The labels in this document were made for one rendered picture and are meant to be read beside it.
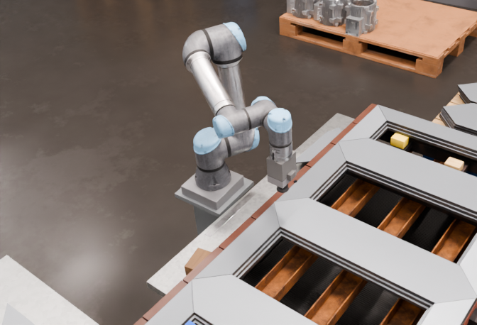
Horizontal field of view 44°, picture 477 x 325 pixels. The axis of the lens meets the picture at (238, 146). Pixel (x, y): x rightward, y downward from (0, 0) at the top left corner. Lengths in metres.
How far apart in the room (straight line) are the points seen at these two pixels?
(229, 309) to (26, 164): 2.52
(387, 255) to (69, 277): 1.81
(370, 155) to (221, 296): 0.88
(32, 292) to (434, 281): 1.18
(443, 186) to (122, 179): 2.11
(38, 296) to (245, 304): 0.60
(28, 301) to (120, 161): 2.26
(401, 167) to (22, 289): 1.41
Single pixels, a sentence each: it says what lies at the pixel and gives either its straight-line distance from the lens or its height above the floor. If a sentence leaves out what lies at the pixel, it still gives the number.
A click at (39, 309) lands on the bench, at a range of 1.71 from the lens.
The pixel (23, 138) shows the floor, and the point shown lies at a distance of 4.38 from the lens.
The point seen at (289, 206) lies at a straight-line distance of 2.13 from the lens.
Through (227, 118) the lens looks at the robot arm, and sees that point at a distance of 1.90.
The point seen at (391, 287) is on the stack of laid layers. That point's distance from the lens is 1.93.
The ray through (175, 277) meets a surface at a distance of 2.17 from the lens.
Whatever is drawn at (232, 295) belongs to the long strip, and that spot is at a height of 0.85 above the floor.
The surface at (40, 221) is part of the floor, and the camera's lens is 3.62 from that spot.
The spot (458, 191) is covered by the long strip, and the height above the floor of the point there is 0.85.
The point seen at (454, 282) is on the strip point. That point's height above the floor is 0.85.
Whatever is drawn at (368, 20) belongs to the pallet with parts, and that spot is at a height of 0.28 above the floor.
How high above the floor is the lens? 2.29
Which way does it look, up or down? 36 degrees down
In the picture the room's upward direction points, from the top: 5 degrees counter-clockwise
